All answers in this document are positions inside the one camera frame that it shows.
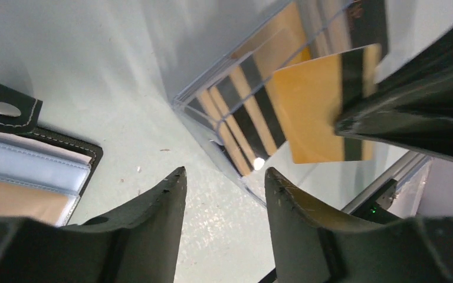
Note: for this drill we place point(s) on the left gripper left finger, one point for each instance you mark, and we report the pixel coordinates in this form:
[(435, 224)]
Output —
[(137, 241)]

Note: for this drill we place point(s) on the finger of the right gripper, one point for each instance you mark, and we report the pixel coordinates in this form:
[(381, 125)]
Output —
[(412, 108)]

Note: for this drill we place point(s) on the black credit card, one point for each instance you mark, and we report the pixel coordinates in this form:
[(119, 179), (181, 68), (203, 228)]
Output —
[(367, 21)]

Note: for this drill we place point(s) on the clear plastic card tray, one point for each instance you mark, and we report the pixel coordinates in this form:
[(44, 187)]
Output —
[(272, 100)]

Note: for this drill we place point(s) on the black card holder wallet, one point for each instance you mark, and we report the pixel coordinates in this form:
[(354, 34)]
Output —
[(35, 156)]

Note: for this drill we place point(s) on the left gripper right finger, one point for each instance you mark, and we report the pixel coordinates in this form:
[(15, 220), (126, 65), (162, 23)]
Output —
[(314, 242)]

